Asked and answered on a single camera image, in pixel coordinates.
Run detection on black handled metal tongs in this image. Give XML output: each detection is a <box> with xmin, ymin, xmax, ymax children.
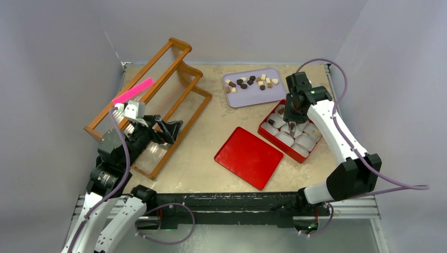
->
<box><xmin>288</xmin><ymin>121</ymin><xmax>296</xmax><ymax>138</ymax></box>

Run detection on orange wooden shelf rack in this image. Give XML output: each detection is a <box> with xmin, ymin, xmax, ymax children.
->
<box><xmin>84</xmin><ymin>37</ymin><xmax>212</xmax><ymax>181</ymax></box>

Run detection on red chocolate box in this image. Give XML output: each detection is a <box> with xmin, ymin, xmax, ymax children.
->
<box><xmin>258</xmin><ymin>100</ymin><xmax>322</xmax><ymax>163</ymax></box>

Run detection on black metal base rail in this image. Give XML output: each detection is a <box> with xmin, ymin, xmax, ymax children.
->
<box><xmin>73</xmin><ymin>192</ymin><xmax>380</xmax><ymax>231</ymax></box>

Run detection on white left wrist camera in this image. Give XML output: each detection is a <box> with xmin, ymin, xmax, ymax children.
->
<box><xmin>114</xmin><ymin>100</ymin><xmax>149</xmax><ymax>127</ymax></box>

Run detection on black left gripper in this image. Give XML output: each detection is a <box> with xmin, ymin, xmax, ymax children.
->
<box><xmin>122</xmin><ymin>114</ymin><xmax>181</xmax><ymax>168</ymax></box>

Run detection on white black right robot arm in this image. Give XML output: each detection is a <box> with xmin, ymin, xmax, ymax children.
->
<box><xmin>284</xmin><ymin>72</ymin><xmax>382</xmax><ymax>215</ymax></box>

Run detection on red box lid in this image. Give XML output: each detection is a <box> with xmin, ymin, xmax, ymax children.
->
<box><xmin>214</xmin><ymin>126</ymin><xmax>284</xmax><ymax>190</ymax></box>

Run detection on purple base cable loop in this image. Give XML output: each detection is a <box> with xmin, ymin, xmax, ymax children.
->
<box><xmin>134</xmin><ymin>202</ymin><xmax>197</xmax><ymax>246</ymax></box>

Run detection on lavender plastic tray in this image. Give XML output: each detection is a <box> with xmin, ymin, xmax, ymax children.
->
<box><xmin>222</xmin><ymin>67</ymin><xmax>287</xmax><ymax>108</ymax></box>

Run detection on pink flat box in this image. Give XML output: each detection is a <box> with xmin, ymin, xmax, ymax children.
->
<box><xmin>111</xmin><ymin>78</ymin><xmax>154</xmax><ymax>105</ymax></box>

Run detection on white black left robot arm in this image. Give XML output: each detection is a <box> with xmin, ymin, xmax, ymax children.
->
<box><xmin>62</xmin><ymin>115</ymin><xmax>183</xmax><ymax>252</ymax></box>

